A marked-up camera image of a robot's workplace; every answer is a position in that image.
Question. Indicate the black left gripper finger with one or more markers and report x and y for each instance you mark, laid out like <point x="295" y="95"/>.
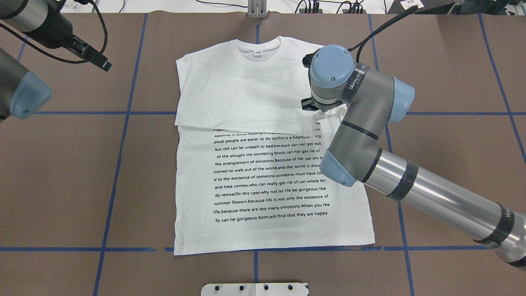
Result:
<point x="103" y="63"/>

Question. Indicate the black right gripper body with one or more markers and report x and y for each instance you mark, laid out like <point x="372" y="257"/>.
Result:
<point x="306" y="105"/>

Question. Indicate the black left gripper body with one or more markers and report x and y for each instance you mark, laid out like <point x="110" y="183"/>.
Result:
<point x="65" y="38"/>

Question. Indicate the white printed t-shirt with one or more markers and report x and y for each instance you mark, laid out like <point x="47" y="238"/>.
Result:
<point x="248" y="156"/>

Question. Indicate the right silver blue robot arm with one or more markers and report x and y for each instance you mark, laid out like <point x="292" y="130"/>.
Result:
<point x="375" y="99"/>

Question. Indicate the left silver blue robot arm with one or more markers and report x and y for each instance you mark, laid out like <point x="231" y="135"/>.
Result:
<point x="41" y="25"/>

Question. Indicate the aluminium frame post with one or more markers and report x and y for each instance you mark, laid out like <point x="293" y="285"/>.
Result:
<point x="257" y="9"/>

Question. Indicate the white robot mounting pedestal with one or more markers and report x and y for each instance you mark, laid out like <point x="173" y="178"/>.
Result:
<point x="256" y="289"/>

